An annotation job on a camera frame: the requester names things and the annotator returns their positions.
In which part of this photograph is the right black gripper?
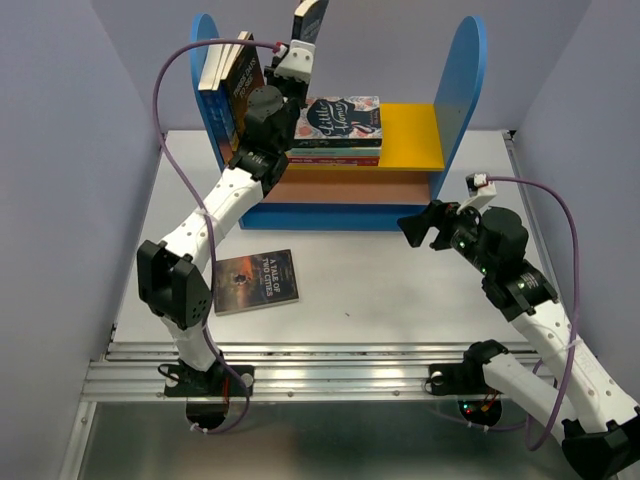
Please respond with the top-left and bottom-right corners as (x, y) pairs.
(396, 196), (495, 276)

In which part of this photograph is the Three Days To See book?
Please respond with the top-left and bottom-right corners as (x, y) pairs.
(228, 44), (264, 141)

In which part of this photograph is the Jane Eyre blue book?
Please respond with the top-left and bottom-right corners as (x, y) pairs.
(198, 44), (237, 162)

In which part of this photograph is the Nineteen Eighty-Four blue book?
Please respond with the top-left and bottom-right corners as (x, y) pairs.
(291, 0), (329, 44)

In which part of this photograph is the dark brown book underneath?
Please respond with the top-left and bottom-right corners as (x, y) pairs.
(214, 249), (299, 316)

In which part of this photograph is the Animal Farm book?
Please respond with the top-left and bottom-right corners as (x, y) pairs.
(214, 44), (239, 151)

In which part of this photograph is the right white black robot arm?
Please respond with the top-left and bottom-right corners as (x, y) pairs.
(397, 200), (639, 479)

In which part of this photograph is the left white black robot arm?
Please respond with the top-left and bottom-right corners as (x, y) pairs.
(136, 66), (311, 394)

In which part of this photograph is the red spine book in stack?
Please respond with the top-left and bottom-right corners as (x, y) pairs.
(289, 157), (380, 167)

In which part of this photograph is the green spine book in stack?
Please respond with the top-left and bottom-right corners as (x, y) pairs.
(287, 147), (382, 158)

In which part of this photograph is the Little Women floral book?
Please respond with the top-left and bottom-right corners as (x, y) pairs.
(293, 96), (383, 148)

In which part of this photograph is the blue yellow wooden bookshelf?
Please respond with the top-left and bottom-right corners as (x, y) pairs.
(190, 14), (487, 231)

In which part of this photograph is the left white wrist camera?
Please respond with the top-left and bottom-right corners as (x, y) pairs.
(273, 40), (316, 84)

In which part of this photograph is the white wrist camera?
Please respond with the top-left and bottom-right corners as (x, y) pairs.
(273, 40), (316, 84)
(457, 173), (497, 215)

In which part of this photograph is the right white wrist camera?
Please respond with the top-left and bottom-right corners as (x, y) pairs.
(457, 173), (497, 215)

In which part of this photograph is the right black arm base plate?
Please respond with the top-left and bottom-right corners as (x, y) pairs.
(421, 358), (532, 396)

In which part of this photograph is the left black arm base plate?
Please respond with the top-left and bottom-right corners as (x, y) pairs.
(157, 362), (255, 399)

